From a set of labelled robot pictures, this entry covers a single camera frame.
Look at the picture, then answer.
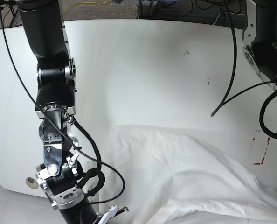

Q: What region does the image-left gripper white bracket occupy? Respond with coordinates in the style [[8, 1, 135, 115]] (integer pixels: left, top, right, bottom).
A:
[[59, 198, 130, 224]]

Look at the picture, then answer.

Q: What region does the white printed t-shirt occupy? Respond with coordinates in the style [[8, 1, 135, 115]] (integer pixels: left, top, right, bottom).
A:
[[106, 126, 277, 224]]

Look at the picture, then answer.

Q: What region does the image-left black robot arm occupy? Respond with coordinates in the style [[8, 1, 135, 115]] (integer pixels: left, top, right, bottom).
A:
[[16, 0, 127, 224]]

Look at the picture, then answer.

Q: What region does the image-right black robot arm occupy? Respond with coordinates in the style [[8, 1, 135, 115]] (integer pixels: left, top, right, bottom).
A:
[[242, 0, 277, 90]]

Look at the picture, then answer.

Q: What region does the red tape rectangle marking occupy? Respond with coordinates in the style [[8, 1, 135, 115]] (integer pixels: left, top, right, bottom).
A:
[[250, 130, 270, 165]]

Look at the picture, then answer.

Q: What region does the black tripod stand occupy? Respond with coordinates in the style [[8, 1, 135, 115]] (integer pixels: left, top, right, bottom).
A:
[[0, 0, 21, 28]]

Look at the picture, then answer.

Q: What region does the left table cable grommet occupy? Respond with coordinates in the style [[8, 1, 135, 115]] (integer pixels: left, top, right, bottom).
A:
[[26, 177, 39, 189]]

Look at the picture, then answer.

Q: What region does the image-left arm black cable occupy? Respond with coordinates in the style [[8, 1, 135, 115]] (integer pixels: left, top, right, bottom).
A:
[[0, 0, 126, 204]]

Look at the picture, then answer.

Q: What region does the image-right arm black cable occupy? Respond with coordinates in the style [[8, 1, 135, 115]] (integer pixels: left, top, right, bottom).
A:
[[209, 0, 277, 140]]

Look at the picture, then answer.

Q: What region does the yellow cable on floor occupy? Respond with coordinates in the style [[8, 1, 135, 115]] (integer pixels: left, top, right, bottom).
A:
[[63, 0, 111, 19]]

